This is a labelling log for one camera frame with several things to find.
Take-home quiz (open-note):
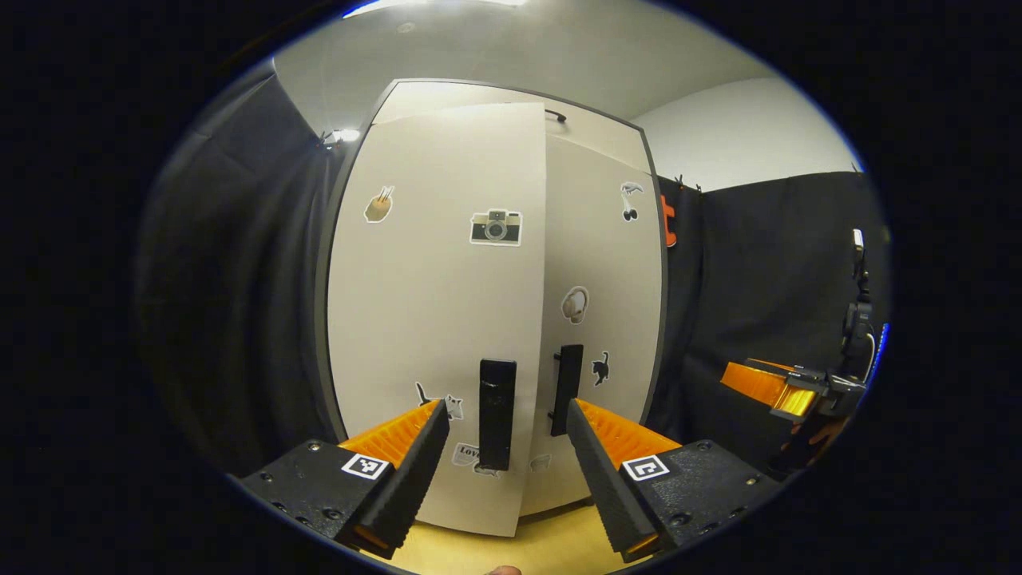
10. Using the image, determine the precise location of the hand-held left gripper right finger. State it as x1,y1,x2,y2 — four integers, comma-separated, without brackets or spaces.
565,397,782,560

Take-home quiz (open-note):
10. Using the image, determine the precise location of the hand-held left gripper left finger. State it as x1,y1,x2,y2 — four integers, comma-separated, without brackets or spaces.
238,398,452,560

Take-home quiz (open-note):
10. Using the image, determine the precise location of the white cabinet door camera sticker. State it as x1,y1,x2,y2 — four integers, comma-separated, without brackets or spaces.
327,102,548,537

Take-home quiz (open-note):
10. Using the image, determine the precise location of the white shoe cabinet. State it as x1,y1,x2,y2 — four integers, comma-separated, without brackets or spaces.
315,77,670,520

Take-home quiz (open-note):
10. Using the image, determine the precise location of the white cabinet door calendar sticker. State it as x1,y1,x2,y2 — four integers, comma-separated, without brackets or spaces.
519,134,665,516

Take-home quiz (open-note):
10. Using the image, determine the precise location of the black backdrop cloth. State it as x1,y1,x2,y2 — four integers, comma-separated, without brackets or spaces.
136,76,891,480

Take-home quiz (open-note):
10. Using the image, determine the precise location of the black door handle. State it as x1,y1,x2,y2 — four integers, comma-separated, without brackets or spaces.
549,344,584,437
477,359,517,472

